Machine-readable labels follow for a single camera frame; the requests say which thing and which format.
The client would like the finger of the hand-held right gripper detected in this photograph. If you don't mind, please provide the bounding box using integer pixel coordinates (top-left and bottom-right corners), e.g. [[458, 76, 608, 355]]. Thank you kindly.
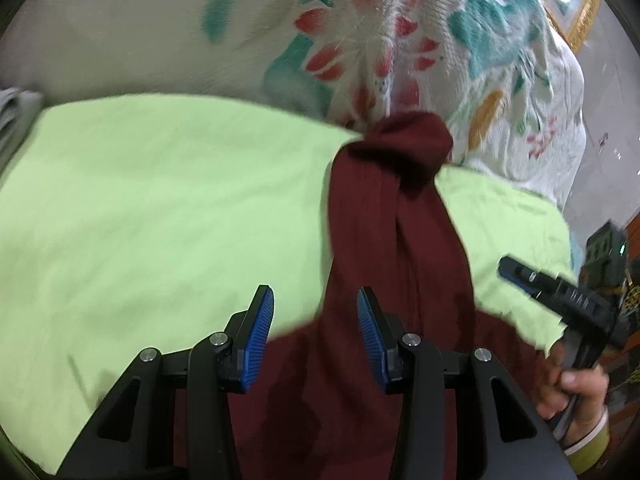
[[497, 256, 621, 333]]

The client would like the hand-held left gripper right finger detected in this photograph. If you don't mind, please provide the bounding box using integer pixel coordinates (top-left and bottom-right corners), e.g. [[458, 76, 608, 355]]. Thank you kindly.
[[356, 286, 576, 480]]

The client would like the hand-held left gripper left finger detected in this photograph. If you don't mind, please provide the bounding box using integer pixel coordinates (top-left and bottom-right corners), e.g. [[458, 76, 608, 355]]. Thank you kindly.
[[55, 284, 276, 480]]

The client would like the maroon knit sweater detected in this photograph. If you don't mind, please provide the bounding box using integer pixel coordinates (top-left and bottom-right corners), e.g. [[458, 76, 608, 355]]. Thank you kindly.
[[172, 112, 556, 480]]

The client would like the person's right forearm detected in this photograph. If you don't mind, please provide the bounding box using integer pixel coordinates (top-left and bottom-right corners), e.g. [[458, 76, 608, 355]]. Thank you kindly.
[[560, 407, 612, 476]]

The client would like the person's right hand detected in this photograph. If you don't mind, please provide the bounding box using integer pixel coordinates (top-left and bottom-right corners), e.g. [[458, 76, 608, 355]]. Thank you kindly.
[[537, 345, 611, 435]]

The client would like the light green bed sheet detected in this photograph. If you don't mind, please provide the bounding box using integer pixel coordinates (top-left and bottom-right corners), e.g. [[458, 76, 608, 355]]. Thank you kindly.
[[0, 92, 573, 476]]

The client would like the gold framed picture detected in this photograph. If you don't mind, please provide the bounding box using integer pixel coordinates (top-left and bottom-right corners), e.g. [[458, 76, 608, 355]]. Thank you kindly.
[[542, 0, 603, 53]]

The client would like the white floral quilt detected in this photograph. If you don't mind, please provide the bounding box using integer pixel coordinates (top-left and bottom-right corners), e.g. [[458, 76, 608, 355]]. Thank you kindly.
[[10, 0, 586, 206]]

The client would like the grey towel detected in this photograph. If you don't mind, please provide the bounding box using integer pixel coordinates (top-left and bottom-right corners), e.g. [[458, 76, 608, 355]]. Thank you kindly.
[[0, 87, 46, 166]]

